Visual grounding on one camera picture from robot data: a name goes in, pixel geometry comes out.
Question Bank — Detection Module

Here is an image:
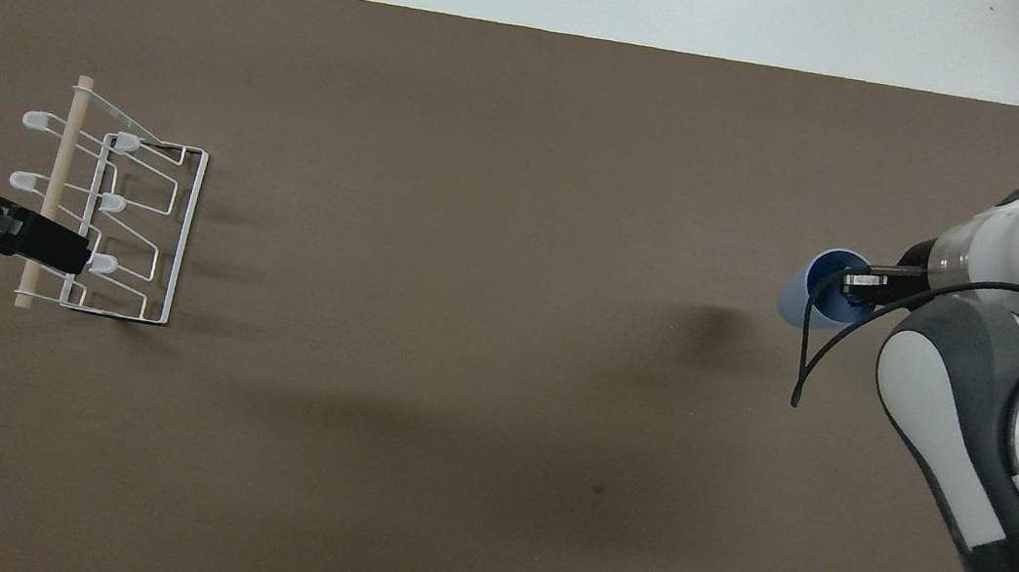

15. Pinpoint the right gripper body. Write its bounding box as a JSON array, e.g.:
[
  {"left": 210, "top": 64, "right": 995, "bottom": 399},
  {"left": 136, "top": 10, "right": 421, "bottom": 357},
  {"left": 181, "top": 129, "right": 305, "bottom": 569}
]
[{"left": 874, "top": 231, "right": 946, "bottom": 314}]

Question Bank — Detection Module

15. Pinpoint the blue cup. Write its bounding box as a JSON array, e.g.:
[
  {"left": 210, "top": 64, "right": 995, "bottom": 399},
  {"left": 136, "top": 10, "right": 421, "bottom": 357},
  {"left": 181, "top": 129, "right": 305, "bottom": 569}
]
[{"left": 774, "top": 241, "right": 885, "bottom": 339}]

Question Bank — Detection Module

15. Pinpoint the white wire cup rack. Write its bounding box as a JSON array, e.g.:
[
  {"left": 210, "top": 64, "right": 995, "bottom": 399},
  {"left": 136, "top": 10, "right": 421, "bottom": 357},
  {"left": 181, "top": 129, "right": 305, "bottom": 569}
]
[{"left": 0, "top": 68, "right": 220, "bottom": 332}]

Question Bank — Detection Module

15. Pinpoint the black cable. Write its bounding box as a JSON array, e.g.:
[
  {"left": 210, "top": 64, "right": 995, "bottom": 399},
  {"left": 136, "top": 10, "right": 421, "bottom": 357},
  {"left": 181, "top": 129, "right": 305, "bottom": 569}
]
[{"left": 789, "top": 255, "right": 1019, "bottom": 438}]

